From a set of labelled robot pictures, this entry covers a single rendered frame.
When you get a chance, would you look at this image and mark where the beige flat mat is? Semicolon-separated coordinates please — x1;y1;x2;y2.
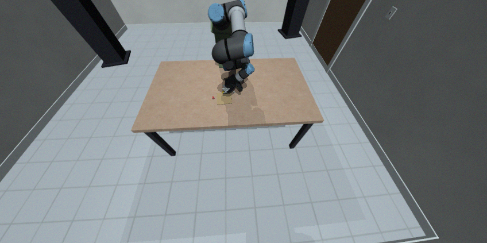
217;92;232;105

